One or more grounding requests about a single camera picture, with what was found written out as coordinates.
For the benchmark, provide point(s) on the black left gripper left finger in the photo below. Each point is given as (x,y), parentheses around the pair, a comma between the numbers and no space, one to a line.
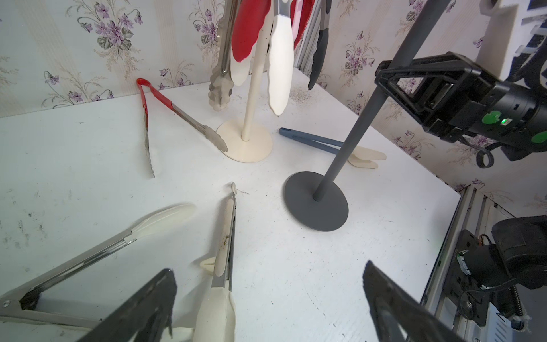
(143,317)

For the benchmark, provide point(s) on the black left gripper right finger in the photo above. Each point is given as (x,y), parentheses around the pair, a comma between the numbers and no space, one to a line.
(396,315)

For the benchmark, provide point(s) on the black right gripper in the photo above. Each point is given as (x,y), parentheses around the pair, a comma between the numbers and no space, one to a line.
(446,94)

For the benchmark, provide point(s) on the black silicone tip tongs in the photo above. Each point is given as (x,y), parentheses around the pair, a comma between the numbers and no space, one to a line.
(321,45)

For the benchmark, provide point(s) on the red silicone tip tongs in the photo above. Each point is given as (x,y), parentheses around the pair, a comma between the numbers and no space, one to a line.
(251,17)

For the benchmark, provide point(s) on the steel tongs red handle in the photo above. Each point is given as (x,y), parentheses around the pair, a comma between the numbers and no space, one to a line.
(211,135)
(221,84)

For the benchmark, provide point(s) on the steel tongs white ring large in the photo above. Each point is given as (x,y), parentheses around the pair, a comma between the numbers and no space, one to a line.
(280,59)

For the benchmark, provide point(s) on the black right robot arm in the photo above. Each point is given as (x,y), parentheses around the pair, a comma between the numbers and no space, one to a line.
(517,123)

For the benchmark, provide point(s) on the steel tongs cream silicone tips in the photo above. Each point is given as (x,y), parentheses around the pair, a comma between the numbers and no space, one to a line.
(216,318)

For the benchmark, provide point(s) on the steel tongs white tips open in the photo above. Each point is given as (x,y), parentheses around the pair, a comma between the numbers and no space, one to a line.
(19,305)

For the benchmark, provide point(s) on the cream utensil rack stand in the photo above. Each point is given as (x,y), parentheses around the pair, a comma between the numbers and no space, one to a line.
(248,142)

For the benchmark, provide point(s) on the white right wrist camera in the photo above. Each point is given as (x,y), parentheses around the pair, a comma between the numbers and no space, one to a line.
(512,25)

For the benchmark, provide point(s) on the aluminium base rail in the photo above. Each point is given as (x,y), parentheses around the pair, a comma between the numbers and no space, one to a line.
(450,294)

